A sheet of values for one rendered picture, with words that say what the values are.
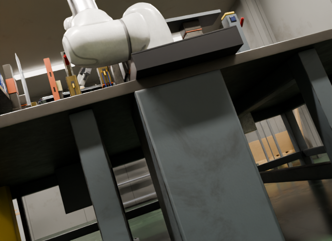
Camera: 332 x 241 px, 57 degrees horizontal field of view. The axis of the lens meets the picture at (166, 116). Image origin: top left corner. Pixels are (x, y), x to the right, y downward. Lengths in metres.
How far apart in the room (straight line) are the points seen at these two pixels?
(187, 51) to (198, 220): 0.51
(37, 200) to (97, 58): 6.99
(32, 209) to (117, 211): 7.05
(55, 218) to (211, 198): 7.04
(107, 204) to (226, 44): 0.62
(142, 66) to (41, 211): 7.15
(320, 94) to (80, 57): 0.87
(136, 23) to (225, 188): 0.64
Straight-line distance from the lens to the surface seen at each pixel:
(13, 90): 1.78
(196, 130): 0.97
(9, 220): 2.32
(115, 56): 1.13
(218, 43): 1.02
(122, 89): 0.99
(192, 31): 1.76
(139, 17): 1.17
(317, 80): 1.27
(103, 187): 0.97
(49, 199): 7.90
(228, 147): 0.99
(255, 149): 5.21
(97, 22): 1.15
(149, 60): 0.95
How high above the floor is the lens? 0.37
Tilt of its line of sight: 11 degrees up
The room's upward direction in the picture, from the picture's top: 19 degrees counter-clockwise
